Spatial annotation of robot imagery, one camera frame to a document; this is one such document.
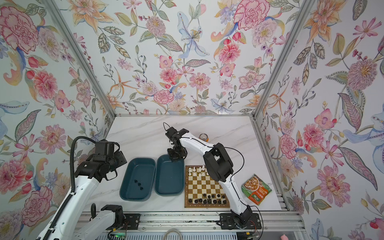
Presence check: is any aluminium mounting rail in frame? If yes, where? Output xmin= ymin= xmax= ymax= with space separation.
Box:
xmin=47 ymin=211 xmax=307 ymax=233

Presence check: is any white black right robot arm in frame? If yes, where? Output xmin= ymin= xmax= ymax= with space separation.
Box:
xmin=166 ymin=127 xmax=253 ymax=229

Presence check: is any teal plastic tray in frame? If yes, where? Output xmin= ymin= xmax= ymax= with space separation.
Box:
xmin=120 ymin=158 xmax=156 ymax=202
xmin=155 ymin=155 xmax=185 ymax=197

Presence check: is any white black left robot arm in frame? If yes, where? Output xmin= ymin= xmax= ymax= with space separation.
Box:
xmin=37 ymin=140 xmax=127 ymax=240

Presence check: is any orange soda can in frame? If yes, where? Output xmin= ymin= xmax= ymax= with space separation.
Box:
xmin=199 ymin=133 xmax=209 ymax=142

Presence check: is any wooden chess board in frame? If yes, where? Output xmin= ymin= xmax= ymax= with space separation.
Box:
xmin=184 ymin=166 xmax=230 ymax=209

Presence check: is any green snack packet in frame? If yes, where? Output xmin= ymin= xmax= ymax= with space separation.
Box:
xmin=242 ymin=175 xmax=273 ymax=206

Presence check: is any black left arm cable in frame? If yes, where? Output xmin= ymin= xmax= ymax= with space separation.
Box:
xmin=41 ymin=136 xmax=97 ymax=240

